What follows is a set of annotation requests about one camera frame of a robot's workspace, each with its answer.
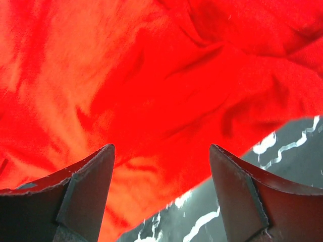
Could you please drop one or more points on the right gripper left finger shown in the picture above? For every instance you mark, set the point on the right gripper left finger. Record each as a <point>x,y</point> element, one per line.
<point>67,205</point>

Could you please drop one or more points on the red t shirt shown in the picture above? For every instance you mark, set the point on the red t shirt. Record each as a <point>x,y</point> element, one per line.
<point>161,80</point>

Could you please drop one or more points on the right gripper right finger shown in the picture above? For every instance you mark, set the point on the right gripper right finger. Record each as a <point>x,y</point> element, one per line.
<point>257,205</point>

